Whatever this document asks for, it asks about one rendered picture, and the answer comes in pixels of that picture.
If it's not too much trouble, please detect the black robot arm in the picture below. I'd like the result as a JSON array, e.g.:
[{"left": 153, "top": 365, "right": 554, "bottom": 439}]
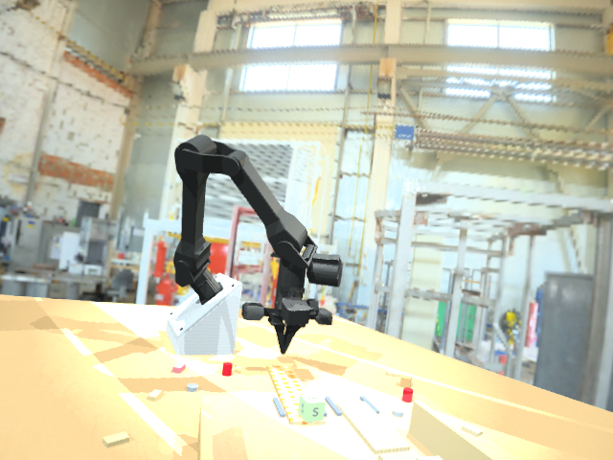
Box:
[{"left": 173, "top": 134, "right": 343, "bottom": 325}]

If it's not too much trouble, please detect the small pink block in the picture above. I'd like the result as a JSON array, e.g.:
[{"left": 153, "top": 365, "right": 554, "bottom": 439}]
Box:
[{"left": 172, "top": 362, "right": 186, "bottom": 374}]

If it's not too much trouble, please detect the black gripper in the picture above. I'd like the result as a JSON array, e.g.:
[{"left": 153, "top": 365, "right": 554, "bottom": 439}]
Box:
[{"left": 241, "top": 280, "right": 333, "bottom": 355}]

